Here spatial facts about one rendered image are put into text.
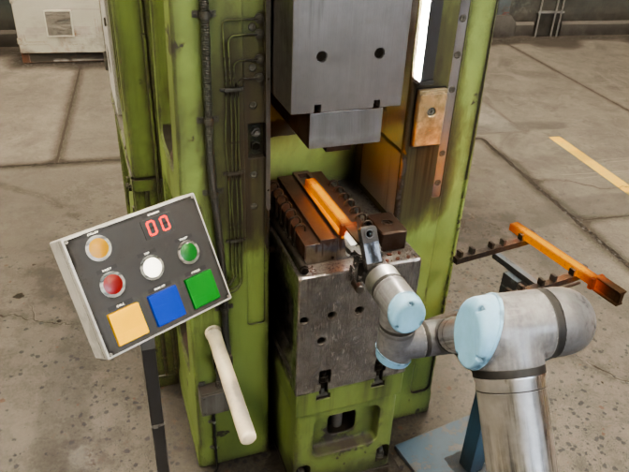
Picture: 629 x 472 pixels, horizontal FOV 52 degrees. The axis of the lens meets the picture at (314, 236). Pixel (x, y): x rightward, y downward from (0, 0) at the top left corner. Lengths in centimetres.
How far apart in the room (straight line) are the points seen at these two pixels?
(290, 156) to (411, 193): 44
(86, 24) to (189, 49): 531
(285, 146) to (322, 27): 70
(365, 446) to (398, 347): 84
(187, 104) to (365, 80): 45
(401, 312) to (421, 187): 63
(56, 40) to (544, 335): 633
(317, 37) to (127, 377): 178
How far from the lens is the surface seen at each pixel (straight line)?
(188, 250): 156
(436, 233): 216
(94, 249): 147
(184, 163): 173
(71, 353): 303
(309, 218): 189
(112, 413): 272
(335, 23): 157
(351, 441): 236
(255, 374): 222
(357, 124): 167
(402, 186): 199
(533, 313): 106
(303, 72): 157
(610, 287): 192
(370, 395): 218
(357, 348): 201
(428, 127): 192
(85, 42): 697
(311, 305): 183
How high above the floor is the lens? 193
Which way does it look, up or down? 31 degrees down
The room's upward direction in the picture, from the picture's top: 3 degrees clockwise
